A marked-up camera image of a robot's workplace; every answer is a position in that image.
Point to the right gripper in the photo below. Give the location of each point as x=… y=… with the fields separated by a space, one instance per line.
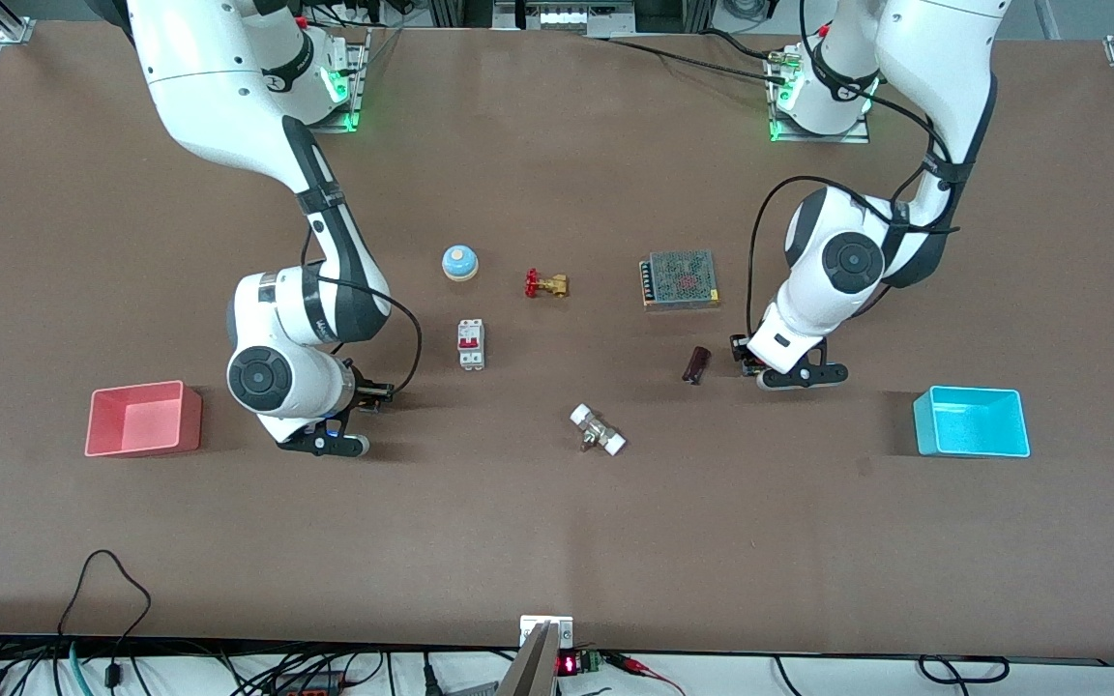
x=373 y=393

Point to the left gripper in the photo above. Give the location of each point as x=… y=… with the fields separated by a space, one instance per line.
x=739 y=352

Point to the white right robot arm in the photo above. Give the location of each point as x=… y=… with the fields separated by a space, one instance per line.
x=219 y=87

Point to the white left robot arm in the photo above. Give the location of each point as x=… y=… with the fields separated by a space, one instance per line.
x=939 y=58

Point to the dark brown cylindrical capacitor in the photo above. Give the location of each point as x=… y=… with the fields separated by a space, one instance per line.
x=696 y=364

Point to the metal mesh power supply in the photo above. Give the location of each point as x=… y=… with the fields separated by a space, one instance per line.
x=681 y=280

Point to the pink plastic bin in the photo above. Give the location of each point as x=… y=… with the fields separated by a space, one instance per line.
x=146 y=425

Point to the cyan plastic bin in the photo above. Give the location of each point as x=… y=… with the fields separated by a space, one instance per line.
x=978 y=435

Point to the white circuit breaker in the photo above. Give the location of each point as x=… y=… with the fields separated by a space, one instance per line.
x=471 y=344

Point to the white-capped metal fitting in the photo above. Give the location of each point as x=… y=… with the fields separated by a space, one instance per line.
x=598 y=430

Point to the blue call bell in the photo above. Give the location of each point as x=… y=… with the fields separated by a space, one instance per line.
x=459 y=261

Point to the red LED display module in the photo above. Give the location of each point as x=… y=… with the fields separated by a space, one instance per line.
x=571 y=663

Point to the red alligator clip lead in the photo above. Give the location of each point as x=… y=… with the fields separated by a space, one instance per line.
x=639 y=667

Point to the white device behind table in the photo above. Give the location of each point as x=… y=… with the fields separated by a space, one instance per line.
x=571 y=16

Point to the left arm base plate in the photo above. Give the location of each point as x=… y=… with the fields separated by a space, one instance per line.
x=857 y=135

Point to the aluminium camera stand pole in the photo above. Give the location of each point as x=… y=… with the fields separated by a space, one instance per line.
x=533 y=667

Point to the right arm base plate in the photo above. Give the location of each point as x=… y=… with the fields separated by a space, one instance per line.
x=354 y=106

